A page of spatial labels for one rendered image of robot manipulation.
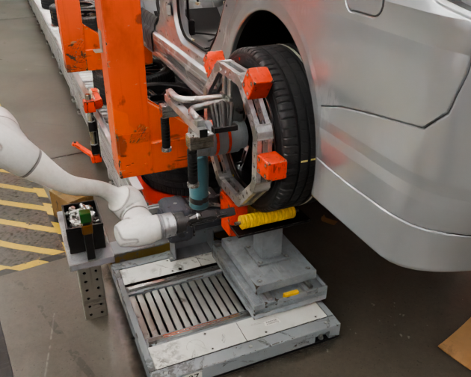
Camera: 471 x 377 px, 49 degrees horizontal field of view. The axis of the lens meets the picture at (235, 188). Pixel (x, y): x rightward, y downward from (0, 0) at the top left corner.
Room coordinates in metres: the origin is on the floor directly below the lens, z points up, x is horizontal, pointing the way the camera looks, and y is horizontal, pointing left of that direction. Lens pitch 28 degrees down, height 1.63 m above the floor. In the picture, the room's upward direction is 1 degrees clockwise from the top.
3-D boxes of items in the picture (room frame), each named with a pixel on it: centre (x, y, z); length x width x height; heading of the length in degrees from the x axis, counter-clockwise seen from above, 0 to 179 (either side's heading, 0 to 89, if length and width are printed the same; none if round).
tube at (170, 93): (1.94, 0.16, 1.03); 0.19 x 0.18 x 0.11; 113
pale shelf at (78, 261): (1.79, 0.63, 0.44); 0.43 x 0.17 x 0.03; 23
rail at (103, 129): (3.40, 0.96, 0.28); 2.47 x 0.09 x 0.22; 23
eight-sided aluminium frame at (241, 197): (1.89, 0.01, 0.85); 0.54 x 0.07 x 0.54; 23
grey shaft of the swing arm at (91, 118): (3.30, 0.99, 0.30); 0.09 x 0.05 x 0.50; 23
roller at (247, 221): (1.82, -0.13, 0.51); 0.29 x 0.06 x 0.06; 113
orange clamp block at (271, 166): (1.61, -0.12, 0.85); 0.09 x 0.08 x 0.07; 23
